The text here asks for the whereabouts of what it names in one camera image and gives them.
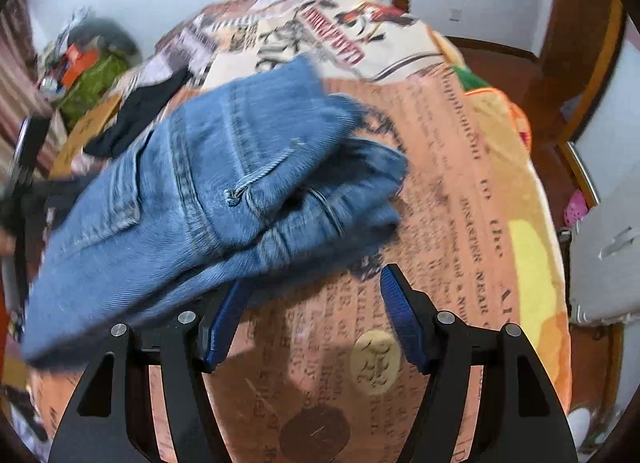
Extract orange box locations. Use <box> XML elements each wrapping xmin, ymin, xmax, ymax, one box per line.
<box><xmin>61</xmin><ymin>45</ymin><xmax>101</xmax><ymax>89</ymax></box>

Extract grey neck pillow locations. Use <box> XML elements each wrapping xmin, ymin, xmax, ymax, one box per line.
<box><xmin>67</xmin><ymin>16</ymin><xmax>139</xmax><ymax>58</ymax></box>

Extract green storage box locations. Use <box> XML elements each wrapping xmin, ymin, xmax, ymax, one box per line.
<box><xmin>58</xmin><ymin>54</ymin><xmax>129</xmax><ymax>131</ymax></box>

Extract pink croc shoe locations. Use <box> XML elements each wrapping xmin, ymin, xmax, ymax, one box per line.
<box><xmin>563</xmin><ymin>190</ymin><xmax>589</xmax><ymax>228</ymax></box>

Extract wooden lap desk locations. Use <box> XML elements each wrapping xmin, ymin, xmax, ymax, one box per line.
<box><xmin>49</xmin><ymin>94</ymin><xmax>122</xmax><ymax>179</ymax></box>

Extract black folded garment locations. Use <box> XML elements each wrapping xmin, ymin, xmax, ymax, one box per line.
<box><xmin>84</xmin><ymin>66</ymin><xmax>192</xmax><ymax>158</ymax></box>

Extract newspaper print blanket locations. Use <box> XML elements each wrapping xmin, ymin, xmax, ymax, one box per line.
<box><xmin>31</xmin><ymin>0</ymin><xmax>570</xmax><ymax>462</ymax></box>

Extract blue denim jeans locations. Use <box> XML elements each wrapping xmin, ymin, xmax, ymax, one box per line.
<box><xmin>21</xmin><ymin>56</ymin><xmax>408</xmax><ymax>370</ymax></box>

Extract pink striped curtain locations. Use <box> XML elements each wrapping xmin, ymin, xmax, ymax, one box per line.
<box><xmin>0</xmin><ymin>0</ymin><xmax>67</xmax><ymax>183</ymax></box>

